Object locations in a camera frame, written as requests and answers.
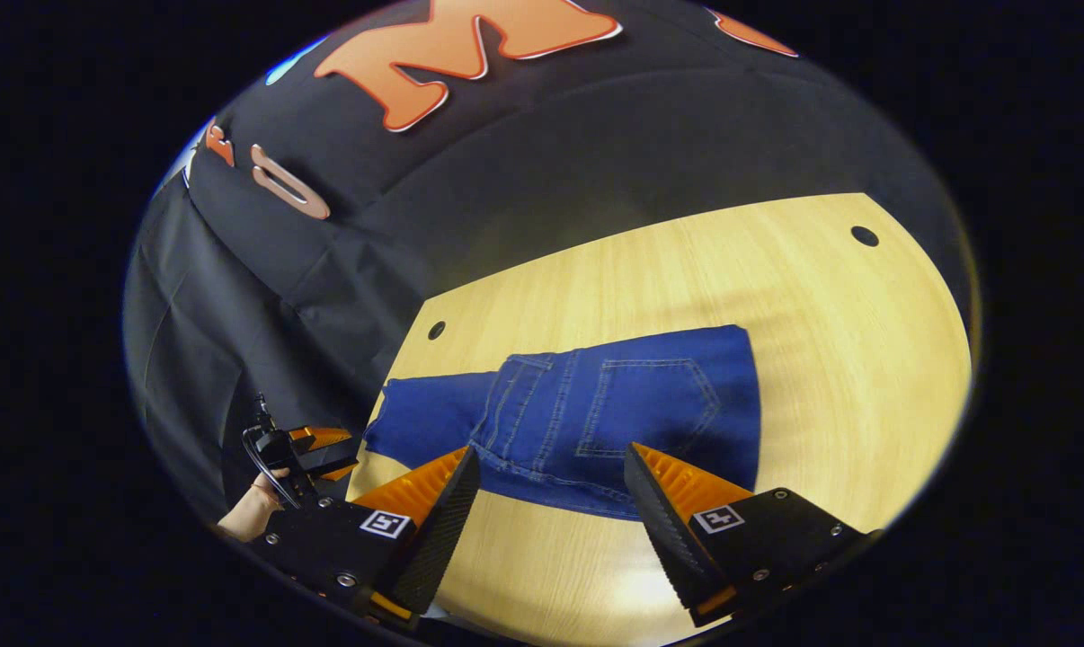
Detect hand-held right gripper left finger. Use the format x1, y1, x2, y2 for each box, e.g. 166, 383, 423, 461
256, 445, 483, 630

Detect blue denim jeans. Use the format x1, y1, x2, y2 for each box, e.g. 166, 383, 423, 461
364, 324, 763, 522

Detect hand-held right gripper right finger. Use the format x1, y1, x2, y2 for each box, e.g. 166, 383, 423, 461
624, 441, 884, 628

